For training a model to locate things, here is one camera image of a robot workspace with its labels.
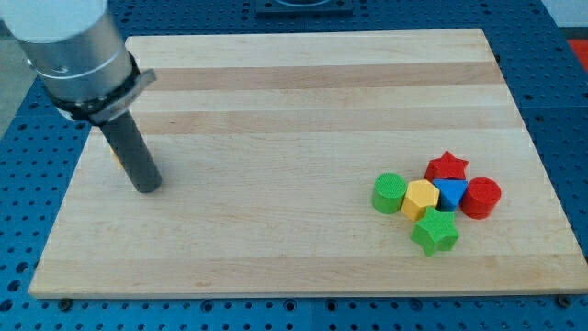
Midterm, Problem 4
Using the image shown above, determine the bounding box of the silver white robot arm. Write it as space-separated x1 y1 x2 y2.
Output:
1 0 156 126

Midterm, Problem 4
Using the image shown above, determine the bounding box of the light wooden board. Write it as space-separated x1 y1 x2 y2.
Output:
29 29 587 299

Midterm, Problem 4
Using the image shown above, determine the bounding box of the green cylinder block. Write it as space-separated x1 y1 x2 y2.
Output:
371 173 408 214

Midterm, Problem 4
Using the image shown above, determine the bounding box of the yellow hexagon block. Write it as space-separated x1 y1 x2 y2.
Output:
401 179 440 222

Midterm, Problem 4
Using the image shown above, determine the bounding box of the red star block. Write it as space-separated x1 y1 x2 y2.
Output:
424 151 469 181

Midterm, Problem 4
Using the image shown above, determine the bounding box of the green star block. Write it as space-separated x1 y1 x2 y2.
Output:
411 207 459 257

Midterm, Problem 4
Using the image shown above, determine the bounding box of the blue triangle block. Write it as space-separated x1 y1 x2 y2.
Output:
433 179 469 211

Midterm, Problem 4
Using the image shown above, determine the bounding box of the yellow block behind rod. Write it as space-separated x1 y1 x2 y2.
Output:
109 147 124 169

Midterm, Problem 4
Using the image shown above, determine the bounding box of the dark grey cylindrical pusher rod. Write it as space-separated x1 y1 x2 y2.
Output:
100 112 163 193

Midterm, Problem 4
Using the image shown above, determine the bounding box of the red cylinder block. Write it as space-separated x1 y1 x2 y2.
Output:
460 177 502 220

